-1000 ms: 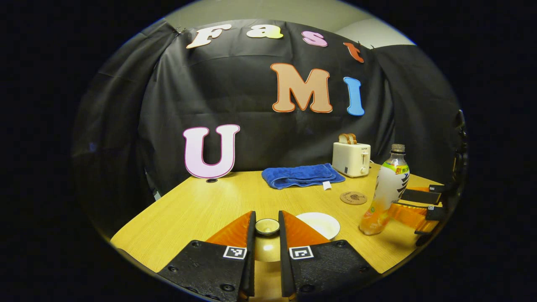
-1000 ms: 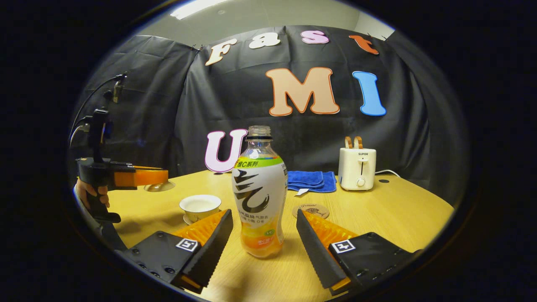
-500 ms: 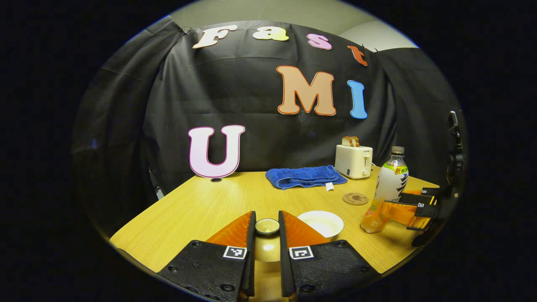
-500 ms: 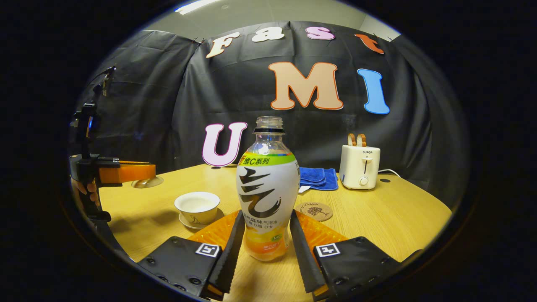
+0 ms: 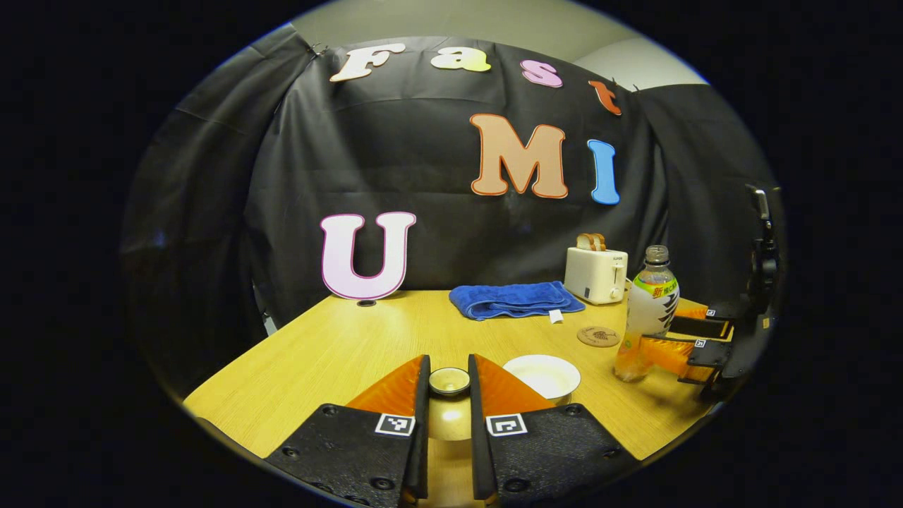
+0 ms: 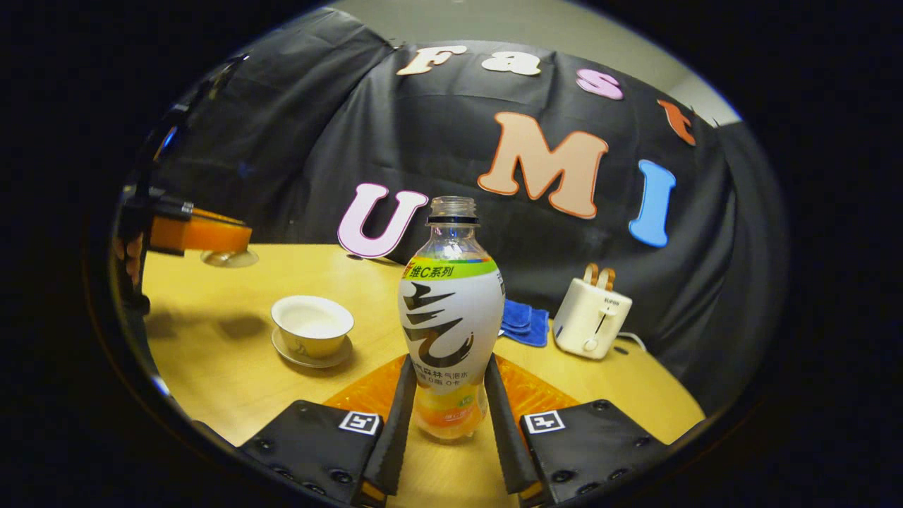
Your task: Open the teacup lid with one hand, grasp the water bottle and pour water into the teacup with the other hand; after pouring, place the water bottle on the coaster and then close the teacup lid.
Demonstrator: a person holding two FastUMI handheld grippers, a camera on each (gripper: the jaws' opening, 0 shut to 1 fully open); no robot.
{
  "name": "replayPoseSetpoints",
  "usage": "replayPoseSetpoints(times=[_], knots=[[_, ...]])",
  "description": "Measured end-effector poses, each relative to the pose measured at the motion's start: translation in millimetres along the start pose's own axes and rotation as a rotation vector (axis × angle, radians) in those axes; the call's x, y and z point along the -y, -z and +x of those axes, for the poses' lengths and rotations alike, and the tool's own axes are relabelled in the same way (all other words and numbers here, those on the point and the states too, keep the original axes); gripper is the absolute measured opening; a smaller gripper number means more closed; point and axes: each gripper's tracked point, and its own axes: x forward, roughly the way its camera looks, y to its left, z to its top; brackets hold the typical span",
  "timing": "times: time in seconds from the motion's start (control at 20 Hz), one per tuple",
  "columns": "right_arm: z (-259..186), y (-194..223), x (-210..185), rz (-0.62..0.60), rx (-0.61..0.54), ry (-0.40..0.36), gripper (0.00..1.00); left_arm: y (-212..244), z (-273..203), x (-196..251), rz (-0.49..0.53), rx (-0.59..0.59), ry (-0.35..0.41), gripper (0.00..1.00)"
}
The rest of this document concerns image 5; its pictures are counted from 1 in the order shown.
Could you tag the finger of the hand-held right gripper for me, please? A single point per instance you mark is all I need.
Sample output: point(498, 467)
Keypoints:
point(698, 327)
point(705, 355)

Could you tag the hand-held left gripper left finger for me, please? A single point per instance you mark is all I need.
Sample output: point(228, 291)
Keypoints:
point(422, 437)

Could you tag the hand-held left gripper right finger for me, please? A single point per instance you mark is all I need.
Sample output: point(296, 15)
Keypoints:
point(478, 437)

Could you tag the clear water bottle white label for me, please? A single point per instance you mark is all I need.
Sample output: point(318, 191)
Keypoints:
point(650, 310)

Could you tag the cream teacup lid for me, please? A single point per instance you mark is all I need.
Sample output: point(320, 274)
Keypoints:
point(449, 382)

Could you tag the cream teacup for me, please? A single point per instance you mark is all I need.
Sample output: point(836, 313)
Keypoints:
point(542, 375)

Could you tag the round brown coaster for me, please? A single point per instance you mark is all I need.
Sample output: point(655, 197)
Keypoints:
point(598, 336)

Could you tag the white toaster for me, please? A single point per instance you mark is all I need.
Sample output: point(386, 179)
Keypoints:
point(592, 276)

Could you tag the toast slice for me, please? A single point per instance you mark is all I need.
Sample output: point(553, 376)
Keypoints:
point(601, 242)
point(585, 242)

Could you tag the folded blue towel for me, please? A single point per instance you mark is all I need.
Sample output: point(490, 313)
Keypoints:
point(515, 300)

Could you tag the black backdrop cloth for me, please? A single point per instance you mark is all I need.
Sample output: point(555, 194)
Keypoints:
point(423, 176)

